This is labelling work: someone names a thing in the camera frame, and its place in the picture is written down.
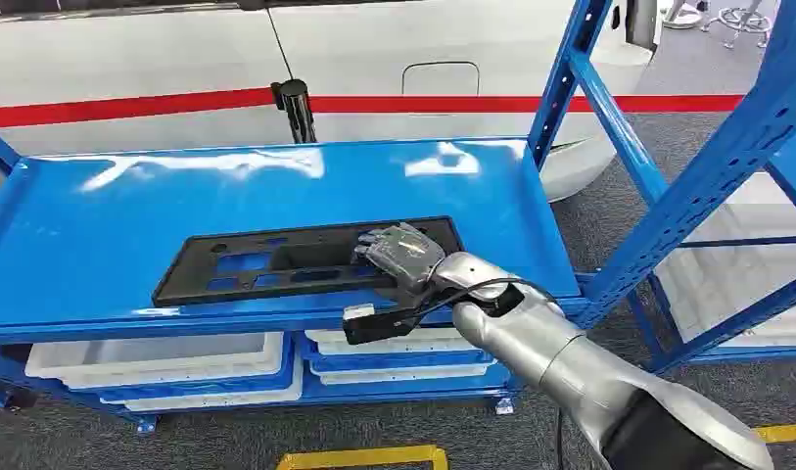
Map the blue steel shelf rack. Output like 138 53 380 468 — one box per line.
0 0 796 435

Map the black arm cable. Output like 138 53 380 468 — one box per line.
403 276 562 326

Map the black stanchion post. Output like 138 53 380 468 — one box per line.
270 78 319 145

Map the red barrier belt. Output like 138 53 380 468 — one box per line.
0 86 746 129

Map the steel chair base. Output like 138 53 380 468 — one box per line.
700 5 776 51

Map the black panel with cutouts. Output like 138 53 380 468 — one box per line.
151 215 466 309

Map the white textured crate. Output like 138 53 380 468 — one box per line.
655 170 796 349

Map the white plastic tray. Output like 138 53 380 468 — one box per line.
308 360 493 387
23 331 287 391
304 326 481 356
101 362 305 414

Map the white car body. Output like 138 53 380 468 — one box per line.
0 0 656 205

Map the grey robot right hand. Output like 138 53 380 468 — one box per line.
351 222 448 305

